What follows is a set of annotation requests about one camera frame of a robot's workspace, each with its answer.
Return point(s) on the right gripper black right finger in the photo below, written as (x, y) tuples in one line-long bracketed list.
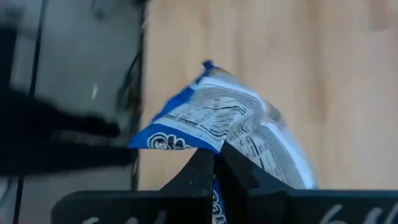
[(248, 202)]

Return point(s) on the blue Maruchan noodle pack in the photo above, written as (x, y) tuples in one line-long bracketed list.
[(224, 112)]

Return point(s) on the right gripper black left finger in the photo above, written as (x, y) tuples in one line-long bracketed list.
[(186, 202)]

